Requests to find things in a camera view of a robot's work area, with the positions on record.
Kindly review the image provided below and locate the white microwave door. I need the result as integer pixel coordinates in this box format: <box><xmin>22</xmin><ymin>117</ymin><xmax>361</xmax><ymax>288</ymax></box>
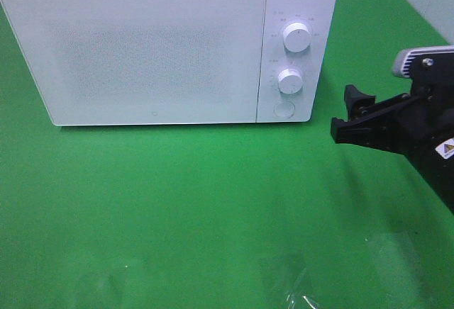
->
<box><xmin>1</xmin><ymin>0</ymin><xmax>265</xmax><ymax>126</ymax></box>

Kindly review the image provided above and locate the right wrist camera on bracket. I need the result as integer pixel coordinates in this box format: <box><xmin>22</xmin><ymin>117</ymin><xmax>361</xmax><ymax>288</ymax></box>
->
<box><xmin>392</xmin><ymin>45</ymin><xmax>453</xmax><ymax>96</ymax></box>

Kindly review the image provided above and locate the round door release button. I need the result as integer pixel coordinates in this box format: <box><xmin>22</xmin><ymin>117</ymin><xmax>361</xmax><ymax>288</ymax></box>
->
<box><xmin>274</xmin><ymin>101</ymin><xmax>295</xmax><ymax>118</ymax></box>

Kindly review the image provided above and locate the white microwave knob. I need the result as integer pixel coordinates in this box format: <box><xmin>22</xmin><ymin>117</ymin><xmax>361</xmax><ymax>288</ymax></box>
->
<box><xmin>282</xmin><ymin>22</ymin><xmax>311</xmax><ymax>52</ymax></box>
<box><xmin>277</xmin><ymin>69</ymin><xmax>303</xmax><ymax>95</ymax></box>

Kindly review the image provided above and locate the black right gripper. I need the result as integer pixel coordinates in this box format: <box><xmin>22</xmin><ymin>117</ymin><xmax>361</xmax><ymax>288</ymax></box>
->
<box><xmin>330</xmin><ymin>84</ymin><xmax>453</xmax><ymax>210</ymax></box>

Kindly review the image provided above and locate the white microwave oven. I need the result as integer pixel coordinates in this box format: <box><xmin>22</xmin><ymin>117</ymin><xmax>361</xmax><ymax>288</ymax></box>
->
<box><xmin>1</xmin><ymin>0</ymin><xmax>336</xmax><ymax>126</ymax></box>

